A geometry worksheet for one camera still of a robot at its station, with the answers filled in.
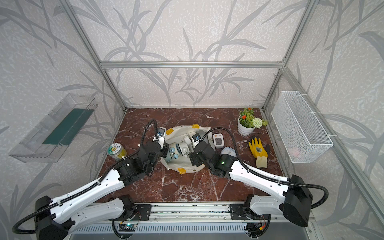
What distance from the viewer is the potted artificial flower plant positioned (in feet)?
3.05

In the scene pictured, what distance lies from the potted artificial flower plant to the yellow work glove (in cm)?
8

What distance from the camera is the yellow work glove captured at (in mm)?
905
